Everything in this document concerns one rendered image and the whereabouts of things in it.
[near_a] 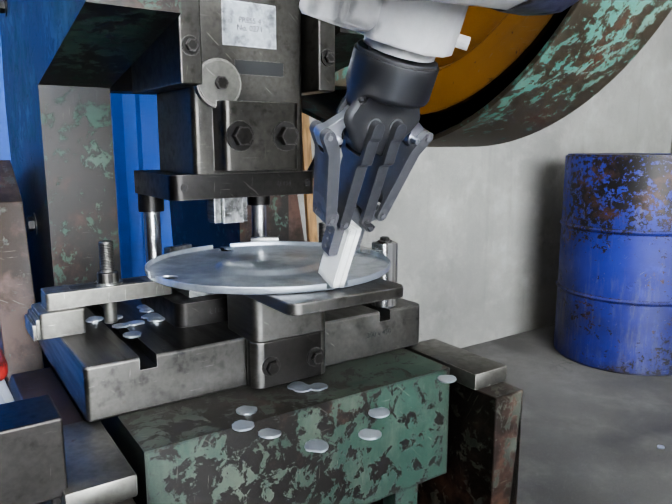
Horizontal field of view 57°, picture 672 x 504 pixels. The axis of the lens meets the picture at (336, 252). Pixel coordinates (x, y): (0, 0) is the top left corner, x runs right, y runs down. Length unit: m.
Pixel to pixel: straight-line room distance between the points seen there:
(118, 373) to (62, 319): 0.13
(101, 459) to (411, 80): 0.43
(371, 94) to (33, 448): 0.40
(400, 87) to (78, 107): 0.57
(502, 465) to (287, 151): 0.48
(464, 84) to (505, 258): 2.13
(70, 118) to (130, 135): 0.98
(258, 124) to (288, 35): 0.13
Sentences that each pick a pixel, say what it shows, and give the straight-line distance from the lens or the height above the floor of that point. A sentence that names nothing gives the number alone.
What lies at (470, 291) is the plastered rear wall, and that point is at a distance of 2.89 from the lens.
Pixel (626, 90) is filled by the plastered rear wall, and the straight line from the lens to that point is 3.71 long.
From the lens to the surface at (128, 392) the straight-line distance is 0.70.
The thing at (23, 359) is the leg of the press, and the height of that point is 0.61.
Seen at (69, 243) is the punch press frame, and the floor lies 0.78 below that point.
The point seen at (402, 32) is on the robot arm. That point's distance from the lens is 0.50.
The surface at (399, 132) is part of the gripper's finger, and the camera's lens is 0.56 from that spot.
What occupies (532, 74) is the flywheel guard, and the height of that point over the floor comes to 1.01.
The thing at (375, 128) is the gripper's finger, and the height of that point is 0.94.
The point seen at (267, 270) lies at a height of 0.79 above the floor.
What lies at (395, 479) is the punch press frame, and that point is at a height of 0.52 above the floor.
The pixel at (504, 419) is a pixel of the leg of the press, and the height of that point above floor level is 0.59.
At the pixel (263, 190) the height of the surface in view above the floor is 0.87.
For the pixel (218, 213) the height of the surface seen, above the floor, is 0.84.
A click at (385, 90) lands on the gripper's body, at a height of 0.97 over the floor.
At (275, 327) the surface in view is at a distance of 0.71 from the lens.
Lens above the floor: 0.93
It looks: 10 degrees down
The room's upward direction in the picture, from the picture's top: straight up
